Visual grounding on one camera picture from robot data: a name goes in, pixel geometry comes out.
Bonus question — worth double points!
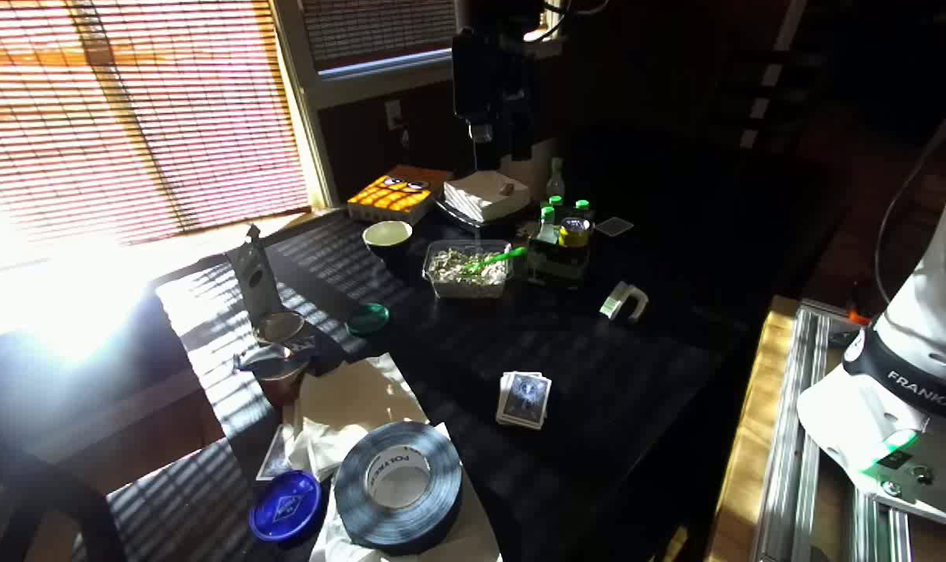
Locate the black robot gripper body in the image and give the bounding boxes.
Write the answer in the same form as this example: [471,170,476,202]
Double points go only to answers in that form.
[452,0,544,142]

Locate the blue and white packet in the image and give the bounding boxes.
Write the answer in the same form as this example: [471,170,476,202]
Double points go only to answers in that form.
[497,371,551,430]

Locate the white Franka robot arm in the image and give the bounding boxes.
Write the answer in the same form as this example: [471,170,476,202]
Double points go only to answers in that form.
[452,0,946,419]

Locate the small pale green bowl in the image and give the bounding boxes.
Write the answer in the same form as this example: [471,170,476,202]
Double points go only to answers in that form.
[361,218,413,249]

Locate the yellow snack box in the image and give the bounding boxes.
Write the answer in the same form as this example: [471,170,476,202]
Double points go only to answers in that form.
[347,165,448,224]

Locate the green capped bottle left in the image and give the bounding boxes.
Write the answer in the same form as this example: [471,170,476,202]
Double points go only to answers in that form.
[536,194,566,247]

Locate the green capped bottle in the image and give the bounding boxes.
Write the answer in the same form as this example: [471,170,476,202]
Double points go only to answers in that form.
[557,199,592,249]
[536,194,566,247]

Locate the green capped bottle right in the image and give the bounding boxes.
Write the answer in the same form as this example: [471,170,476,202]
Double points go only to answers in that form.
[557,199,592,249]

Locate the clear plastic food container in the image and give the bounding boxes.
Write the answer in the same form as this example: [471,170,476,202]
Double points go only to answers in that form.
[422,240,513,300]

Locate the green round lid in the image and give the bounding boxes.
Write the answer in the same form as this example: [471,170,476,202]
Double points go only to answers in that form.
[347,302,392,337]

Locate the dark glass cup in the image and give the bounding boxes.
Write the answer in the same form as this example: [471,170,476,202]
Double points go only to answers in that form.
[236,314,316,408]

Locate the white cloth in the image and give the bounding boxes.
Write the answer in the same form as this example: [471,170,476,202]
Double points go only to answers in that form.
[255,352,501,562]

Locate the blue plastic lid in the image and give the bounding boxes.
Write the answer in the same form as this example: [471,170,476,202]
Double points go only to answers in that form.
[245,472,325,548]

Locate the white paper sheets on base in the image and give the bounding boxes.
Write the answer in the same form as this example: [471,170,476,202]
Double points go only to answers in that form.
[796,365,946,525]

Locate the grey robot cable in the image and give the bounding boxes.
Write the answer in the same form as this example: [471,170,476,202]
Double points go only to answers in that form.
[870,81,946,307]

